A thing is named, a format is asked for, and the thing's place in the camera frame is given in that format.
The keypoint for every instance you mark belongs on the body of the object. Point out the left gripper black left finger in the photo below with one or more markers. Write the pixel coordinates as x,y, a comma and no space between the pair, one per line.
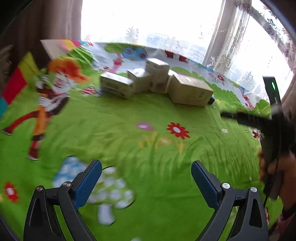
41,220

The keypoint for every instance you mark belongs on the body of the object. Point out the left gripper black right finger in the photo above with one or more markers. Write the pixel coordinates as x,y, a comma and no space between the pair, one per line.
250,222

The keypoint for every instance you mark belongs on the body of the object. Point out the white printed cardboard box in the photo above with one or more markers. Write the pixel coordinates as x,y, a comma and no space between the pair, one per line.
116,84

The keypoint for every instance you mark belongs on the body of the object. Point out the white lace curtain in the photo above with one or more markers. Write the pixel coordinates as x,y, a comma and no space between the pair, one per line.
230,30

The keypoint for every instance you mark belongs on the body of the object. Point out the large brown cardboard box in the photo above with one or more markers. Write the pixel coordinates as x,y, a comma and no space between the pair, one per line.
189,91

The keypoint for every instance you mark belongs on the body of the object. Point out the small white box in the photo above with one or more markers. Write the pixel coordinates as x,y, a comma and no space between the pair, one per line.
141,80

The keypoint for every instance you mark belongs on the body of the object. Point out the pink curtain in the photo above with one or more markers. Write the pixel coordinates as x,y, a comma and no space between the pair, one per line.
25,23

